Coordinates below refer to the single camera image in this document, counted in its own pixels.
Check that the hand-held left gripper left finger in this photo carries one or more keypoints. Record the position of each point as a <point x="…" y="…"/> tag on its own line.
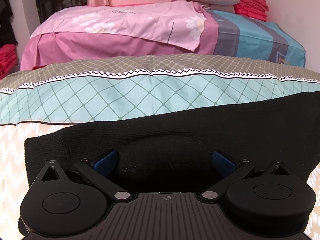
<point x="106" y="164"/>

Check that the blue grey striped bedsheet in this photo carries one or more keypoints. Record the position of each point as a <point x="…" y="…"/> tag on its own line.
<point x="255" y="37"/>

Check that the stack of red folded clothes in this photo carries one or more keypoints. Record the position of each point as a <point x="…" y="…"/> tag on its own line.
<point x="251" y="5"/>

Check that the dark hanging clothes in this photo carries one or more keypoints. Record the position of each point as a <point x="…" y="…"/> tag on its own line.
<point x="6" y="22"/>

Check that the patterned teal beige bedsheet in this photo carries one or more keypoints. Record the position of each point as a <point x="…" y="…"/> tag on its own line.
<point x="125" y="92"/>

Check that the pile of red clothes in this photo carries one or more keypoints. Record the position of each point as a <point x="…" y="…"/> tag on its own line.
<point x="7" y="60"/>

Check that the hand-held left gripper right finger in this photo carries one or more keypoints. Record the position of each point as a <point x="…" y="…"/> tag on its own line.
<point x="222" y="164"/>

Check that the black pants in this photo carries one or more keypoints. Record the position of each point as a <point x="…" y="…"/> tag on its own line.
<point x="175" y="135"/>

